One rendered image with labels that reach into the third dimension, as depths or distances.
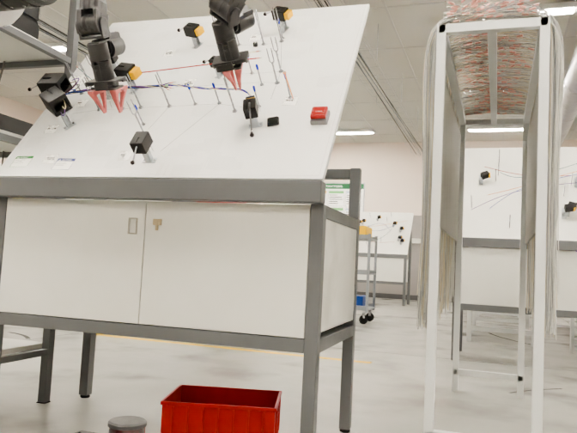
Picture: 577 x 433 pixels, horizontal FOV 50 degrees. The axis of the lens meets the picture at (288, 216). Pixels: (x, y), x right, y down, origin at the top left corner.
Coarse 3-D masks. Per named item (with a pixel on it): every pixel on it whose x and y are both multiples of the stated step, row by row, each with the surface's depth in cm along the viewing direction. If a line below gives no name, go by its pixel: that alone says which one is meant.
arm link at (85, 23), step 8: (80, 0) 171; (88, 0) 170; (96, 0) 169; (104, 0) 173; (80, 8) 171; (88, 8) 170; (96, 8) 169; (104, 8) 172; (80, 16) 171; (88, 16) 170; (96, 16) 169; (104, 16) 172; (80, 24) 171; (88, 24) 170; (96, 24) 169; (80, 32) 172; (88, 32) 171; (96, 32) 171
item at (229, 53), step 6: (216, 42) 172; (222, 42) 171; (228, 42) 170; (234, 42) 171; (222, 48) 171; (228, 48) 171; (234, 48) 172; (222, 54) 172; (228, 54) 172; (234, 54) 172; (240, 54) 176; (246, 54) 175; (216, 60) 175; (222, 60) 174; (228, 60) 173; (234, 60) 173; (240, 60) 172; (246, 60) 172
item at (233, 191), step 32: (0, 192) 211; (32, 192) 207; (64, 192) 203; (96, 192) 200; (128, 192) 196; (160, 192) 193; (192, 192) 190; (224, 192) 187; (256, 192) 184; (288, 192) 181; (320, 192) 178
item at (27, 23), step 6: (24, 12) 244; (30, 12) 247; (36, 12) 251; (24, 18) 244; (30, 18) 249; (36, 18) 251; (12, 24) 237; (18, 24) 241; (24, 24) 244; (30, 24) 247; (36, 24) 251; (24, 30) 244; (30, 30) 247; (36, 30) 251; (36, 36) 251
